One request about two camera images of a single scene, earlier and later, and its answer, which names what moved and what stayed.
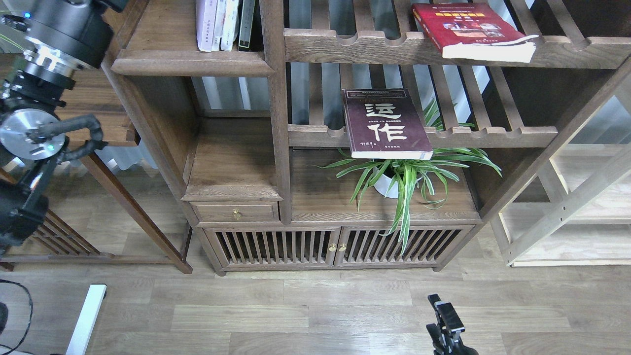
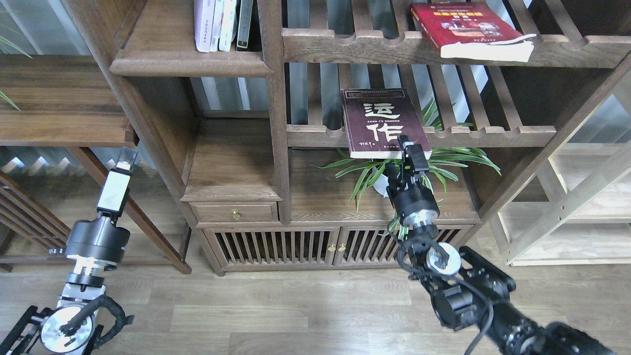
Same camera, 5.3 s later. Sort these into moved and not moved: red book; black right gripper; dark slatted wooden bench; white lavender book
Moved: black right gripper
Not moved: white lavender book; red book; dark slatted wooden bench
